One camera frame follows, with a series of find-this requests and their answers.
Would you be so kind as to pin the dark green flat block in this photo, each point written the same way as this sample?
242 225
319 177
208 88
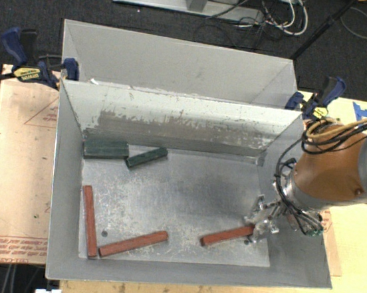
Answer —
146 157
106 149

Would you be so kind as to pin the grey metal bin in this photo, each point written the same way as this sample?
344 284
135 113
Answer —
177 192

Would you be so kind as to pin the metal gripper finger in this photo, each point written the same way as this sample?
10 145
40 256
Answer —
251 220
258 237

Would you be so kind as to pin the red-brown block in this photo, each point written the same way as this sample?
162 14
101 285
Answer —
133 244
225 236
90 220

